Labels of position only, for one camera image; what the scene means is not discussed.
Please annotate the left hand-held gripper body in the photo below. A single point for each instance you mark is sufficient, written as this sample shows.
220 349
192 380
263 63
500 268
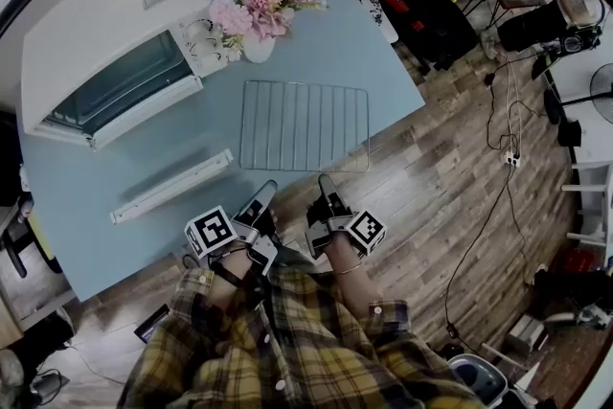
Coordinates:
211 232

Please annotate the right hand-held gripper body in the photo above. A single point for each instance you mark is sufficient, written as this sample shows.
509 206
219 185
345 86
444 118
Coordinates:
366 234

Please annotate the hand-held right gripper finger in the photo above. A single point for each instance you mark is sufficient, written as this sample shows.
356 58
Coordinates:
333 201

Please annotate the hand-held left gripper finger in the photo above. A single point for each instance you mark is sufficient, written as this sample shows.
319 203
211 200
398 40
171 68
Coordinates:
258 206

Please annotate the white toaster oven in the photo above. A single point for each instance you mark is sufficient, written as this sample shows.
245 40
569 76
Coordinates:
96 14

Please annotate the person's left forearm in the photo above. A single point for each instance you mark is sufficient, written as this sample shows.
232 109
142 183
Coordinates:
237 263

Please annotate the person's right forearm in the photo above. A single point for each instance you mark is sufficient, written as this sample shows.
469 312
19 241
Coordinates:
352 292

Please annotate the person's right hand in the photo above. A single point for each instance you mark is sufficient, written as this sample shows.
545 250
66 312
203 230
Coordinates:
317 215

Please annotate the person's left hand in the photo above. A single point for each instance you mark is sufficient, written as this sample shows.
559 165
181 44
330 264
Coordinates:
274 227

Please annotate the gold bangle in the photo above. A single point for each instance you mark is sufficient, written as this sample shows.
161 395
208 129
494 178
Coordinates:
348 272

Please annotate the black wristband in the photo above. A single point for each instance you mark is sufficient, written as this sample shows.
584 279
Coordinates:
225 275

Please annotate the black rectangular device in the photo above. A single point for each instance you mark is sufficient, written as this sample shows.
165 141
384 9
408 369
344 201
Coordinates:
152 323

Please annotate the yellow plaid shirt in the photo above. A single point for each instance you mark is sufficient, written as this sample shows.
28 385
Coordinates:
297 349

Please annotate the white power strip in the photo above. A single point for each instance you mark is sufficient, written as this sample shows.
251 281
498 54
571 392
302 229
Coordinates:
511 158

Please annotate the chair with yellow seat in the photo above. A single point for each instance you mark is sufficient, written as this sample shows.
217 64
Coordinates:
45 244

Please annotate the grey white plastic chair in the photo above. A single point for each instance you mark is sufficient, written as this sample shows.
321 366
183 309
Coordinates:
479 383

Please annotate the black backpack with red patch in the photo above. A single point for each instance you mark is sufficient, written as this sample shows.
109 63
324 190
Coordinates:
431 29

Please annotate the spotted white cushion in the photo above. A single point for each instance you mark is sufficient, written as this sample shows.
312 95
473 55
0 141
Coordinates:
369 5

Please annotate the pink flowers in white vase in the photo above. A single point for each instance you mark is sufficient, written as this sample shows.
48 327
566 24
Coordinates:
268 0

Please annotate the black mesh office chair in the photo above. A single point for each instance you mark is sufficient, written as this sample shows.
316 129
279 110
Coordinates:
7 158

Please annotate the red box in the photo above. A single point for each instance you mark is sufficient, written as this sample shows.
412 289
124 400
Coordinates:
582 261

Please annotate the black standing fan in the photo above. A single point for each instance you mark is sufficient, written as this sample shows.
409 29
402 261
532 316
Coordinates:
601 93

